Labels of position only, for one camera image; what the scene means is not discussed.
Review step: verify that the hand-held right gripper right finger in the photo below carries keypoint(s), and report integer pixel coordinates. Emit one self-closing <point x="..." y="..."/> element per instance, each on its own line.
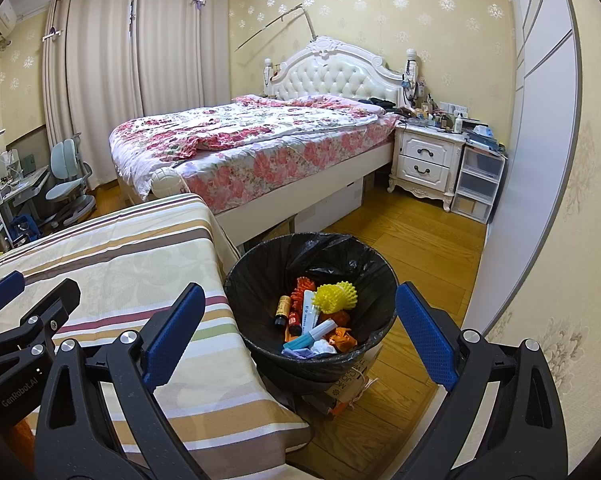
<point x="425" y="337"/>

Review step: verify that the plastic drawer unit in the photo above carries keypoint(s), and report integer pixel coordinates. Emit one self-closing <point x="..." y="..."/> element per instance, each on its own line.
<point x="478" y="180"/>

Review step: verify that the floral quilt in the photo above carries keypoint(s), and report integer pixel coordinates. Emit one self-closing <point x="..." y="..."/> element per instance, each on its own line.
<point x="240" y="130"/>

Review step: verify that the white tube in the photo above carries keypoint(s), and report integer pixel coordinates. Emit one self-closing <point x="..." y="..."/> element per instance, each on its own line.
<point x="309" y="310"/>

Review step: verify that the white bed with tufted headboard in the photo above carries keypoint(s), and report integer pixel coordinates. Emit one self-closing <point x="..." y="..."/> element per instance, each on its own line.
<point x="330" y="77"/>

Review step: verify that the white air conditioner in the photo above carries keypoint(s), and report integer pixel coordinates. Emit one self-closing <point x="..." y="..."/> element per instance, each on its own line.
<point x="4" y="20"/>

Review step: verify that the red can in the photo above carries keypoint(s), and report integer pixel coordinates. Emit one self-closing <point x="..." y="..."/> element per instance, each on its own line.
<point x="295" y="324"/>

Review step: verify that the orange printed snack wrapper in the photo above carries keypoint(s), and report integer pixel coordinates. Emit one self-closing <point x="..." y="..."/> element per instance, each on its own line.
<point x="344" y="340"/>

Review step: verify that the pile of nightstand clutter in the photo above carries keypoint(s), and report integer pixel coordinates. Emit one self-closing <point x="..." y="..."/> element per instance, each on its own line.
<point x="445" y="120"/>

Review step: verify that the yellow spiky ball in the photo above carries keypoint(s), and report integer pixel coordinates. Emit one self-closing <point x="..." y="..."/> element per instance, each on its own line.
<point x="336" y="297"/>

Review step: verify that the white wardrobe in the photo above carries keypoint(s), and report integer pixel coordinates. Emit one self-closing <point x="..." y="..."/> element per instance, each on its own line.
<point x="545" y="135"/>

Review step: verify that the study desk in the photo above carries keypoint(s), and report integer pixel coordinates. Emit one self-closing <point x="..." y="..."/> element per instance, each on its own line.
<point x="23" y="185"/>

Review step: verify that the grey desk chair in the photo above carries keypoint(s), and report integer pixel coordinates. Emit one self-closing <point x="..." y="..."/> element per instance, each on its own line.
<point x="70" y="180"/>

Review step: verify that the white plastic bag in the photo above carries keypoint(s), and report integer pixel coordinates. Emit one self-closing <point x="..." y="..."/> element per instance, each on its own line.
<point x="323" y="347"/>

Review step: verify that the striped tablecloth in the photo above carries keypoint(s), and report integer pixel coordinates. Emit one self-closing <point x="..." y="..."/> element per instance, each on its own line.
<point x="155" y="260"/>

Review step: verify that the teal tube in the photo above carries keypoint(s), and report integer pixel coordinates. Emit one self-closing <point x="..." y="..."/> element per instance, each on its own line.
<point x="308" y="336"/>

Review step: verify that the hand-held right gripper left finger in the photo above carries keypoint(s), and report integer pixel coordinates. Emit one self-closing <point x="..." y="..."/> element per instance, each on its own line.
<point x="173" y="340"/>

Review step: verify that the thin rod on wall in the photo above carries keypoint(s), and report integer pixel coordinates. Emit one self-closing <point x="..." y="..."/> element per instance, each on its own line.
<point x="275" y="25"/>

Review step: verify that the orange spiky ball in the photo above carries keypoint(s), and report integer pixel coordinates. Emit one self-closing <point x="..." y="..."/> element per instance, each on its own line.
<point x="300" y="295"/>

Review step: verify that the white nightstand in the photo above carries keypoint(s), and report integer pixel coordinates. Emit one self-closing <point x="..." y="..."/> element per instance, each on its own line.
<point x="425" y="160"/>

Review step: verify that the yellow bottle with black cap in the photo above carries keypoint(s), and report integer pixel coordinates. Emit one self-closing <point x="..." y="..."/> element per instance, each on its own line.
<point x="282" y="311"/>

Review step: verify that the beige curtain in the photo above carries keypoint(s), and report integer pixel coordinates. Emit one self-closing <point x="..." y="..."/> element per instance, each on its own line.
<point x="100" y="60"/>
<point x="180" y="35"/>

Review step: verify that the blue storage basket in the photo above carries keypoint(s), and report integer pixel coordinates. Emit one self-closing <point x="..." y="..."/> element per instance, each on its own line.
<point x="23" y="227"/>

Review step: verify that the black bag lined trash bin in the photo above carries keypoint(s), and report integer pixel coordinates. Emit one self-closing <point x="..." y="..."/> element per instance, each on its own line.
<point x="260" y="280"/>

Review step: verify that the white underbed box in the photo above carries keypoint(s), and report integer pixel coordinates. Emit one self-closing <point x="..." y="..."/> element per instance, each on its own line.
<point x="330" y="205"/>

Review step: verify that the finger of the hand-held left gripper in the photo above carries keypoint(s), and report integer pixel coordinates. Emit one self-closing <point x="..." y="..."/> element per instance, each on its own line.
<point x="58" y="305"/>
<point x="3" y="290"/>

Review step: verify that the purple cloth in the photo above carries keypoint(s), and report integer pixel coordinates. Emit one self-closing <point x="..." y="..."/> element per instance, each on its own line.
<point x="300" y="353"/>

